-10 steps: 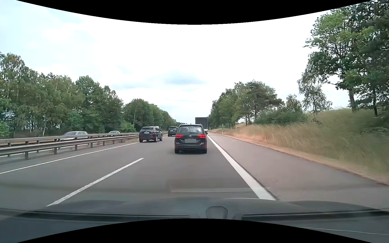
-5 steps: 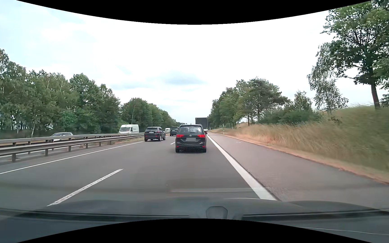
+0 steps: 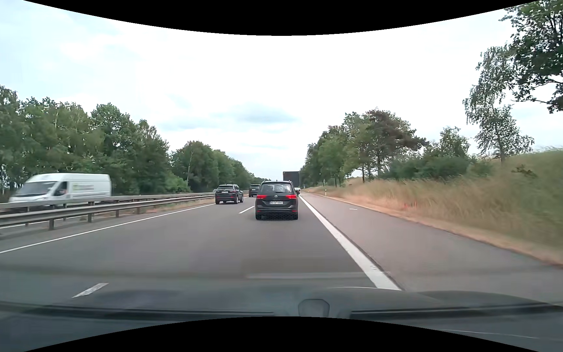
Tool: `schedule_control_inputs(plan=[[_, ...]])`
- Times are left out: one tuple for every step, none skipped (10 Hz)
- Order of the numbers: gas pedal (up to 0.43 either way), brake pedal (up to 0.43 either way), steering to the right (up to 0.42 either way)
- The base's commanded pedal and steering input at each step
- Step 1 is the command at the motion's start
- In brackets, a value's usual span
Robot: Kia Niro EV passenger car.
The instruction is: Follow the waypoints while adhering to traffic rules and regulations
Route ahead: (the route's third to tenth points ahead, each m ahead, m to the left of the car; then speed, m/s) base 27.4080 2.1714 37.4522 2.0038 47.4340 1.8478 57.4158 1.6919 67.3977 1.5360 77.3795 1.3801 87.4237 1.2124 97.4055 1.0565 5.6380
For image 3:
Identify black car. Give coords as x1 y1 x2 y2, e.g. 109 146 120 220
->
255 181 299 221

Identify dark car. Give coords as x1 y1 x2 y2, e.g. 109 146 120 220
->
214 184 244 205

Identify grey asphalt road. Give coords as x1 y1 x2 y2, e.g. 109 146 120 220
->
0 192 563 314

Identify row of trees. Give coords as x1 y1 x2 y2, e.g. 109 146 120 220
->
299 109 429 187
0 60 270 205

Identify road markings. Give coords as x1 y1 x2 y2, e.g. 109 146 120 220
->
0 195 402 299

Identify car's own bonnet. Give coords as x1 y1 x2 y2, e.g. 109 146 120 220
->
0 286 563 352

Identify green bushes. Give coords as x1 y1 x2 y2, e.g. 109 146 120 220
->
384 127 495 182

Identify dry grass bank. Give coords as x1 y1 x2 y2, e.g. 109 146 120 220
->
306 147 563 274

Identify white van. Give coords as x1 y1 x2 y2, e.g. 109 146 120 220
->
8 173 112 205

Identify birch tree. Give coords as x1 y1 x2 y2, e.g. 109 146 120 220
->
462 46 535 164

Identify large tree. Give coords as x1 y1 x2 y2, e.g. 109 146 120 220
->
501 0 563 157

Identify metal guard rail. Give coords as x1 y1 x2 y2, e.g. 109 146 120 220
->
0 191 250 241

